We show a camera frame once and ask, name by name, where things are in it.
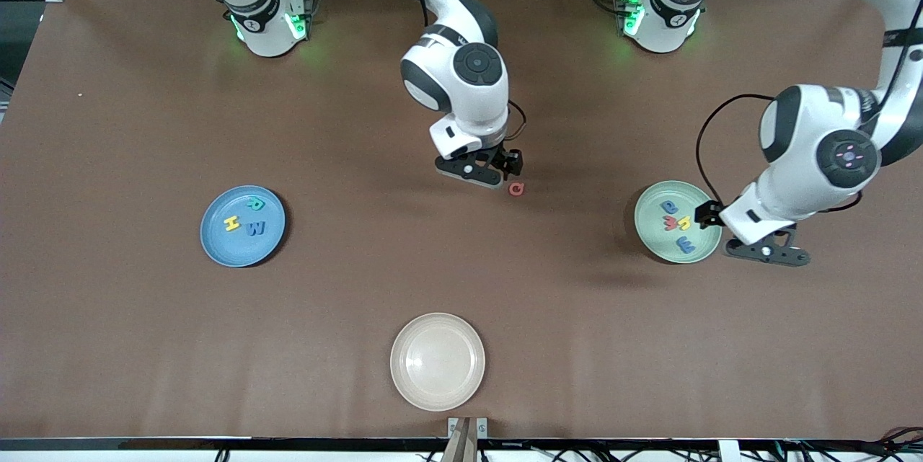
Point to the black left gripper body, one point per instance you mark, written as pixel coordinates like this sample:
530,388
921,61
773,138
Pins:
706,215

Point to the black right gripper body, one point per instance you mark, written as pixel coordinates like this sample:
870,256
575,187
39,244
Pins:
504,156

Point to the yellow foam lowercase h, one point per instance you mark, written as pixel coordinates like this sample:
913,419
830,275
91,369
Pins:
685,222

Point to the pink foam uppercase Q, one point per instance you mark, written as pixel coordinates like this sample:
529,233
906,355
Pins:
511,189

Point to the blue foam lowercase m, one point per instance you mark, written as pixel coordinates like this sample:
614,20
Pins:
685,244

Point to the pink foam lowercase w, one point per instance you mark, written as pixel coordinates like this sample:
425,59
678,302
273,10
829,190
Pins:
670,223

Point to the blue foam lowercase a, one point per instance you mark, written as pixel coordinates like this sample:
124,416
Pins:
670,207

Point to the teal foam uppercase R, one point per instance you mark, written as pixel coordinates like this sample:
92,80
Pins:
254,203

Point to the blue foam uppercase W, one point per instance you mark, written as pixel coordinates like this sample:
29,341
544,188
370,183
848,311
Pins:
256,229

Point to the yellow foam uppercase H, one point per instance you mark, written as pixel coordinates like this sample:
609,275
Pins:
231,223

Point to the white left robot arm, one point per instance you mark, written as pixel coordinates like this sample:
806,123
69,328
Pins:
800,159

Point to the green plate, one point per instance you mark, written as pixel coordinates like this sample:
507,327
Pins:
652,231

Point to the beige plate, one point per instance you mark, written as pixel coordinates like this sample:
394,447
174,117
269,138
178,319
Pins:
438,361

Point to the blue plate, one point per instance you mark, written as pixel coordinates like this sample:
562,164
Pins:
231,249

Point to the brown table mat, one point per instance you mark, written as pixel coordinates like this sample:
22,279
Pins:
144,339

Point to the metal table edge bracket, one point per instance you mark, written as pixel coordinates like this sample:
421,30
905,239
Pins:
482,427

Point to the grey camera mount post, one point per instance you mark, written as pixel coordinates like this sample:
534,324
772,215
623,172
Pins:
461,447

